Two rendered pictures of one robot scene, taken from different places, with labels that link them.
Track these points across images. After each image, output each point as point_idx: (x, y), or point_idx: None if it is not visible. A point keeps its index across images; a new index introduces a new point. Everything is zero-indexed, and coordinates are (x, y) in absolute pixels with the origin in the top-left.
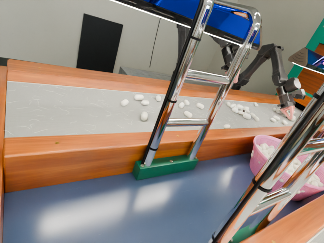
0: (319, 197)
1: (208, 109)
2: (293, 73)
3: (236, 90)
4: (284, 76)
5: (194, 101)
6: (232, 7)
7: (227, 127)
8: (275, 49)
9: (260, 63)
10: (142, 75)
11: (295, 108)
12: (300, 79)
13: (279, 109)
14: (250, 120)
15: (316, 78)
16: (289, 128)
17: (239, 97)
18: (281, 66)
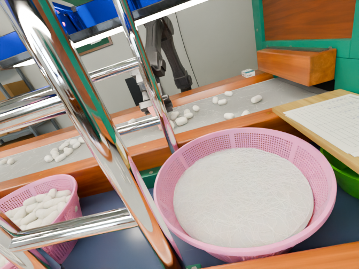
0: None
1: (21, 161)
2: (256, 19)
3: (134, 107)
4: (149, 60)
5: (26, 155)
6: None
7: None
8: (145, 24)
9: (168, 50)
10: None
11: (271, 83)
12: (267, 21)
13: (173, 112)
14: (52, 162)
15: (279, 2)
16: (71, 165)
17: (116, 119)
18: (148, 45)
